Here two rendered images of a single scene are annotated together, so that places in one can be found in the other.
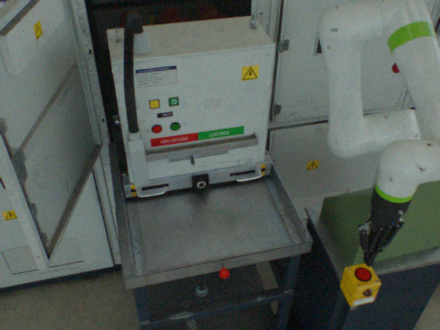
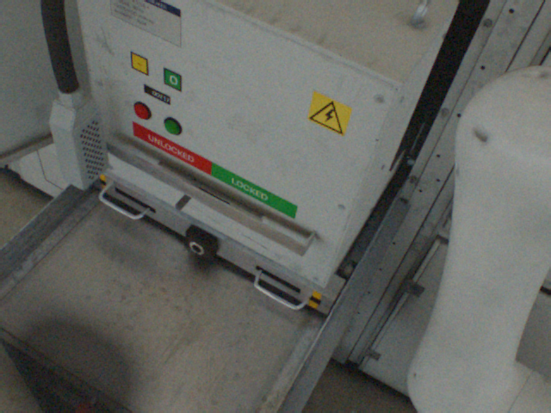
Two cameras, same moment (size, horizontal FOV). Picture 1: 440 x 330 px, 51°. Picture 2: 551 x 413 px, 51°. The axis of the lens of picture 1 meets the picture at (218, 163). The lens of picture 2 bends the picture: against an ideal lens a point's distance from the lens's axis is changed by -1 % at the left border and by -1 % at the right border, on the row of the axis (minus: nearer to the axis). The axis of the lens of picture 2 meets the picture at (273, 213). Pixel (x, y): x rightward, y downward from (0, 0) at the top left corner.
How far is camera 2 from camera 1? 90 cm
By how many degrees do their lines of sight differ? 26
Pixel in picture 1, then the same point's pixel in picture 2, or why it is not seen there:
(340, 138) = (422, 377)
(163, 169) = (151, 182)
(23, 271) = (57, 185)
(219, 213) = (182, 313)
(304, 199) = not seen: hidden behind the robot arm
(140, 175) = (69, 169)
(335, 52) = (464, 196)
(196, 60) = (221, 22)
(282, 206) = (283, 385)
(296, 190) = not seen: hidden behind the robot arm
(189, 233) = (107, 307)
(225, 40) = (319, 14)
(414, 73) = not seen: outside the picture
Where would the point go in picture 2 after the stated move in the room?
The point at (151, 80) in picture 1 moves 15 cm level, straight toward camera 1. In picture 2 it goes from (134, 13) to (52, 65)
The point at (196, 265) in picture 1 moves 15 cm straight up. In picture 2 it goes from (57, 365) to (39, 325)
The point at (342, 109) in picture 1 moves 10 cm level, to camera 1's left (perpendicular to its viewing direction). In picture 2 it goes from (445, 331) to (375, 274)
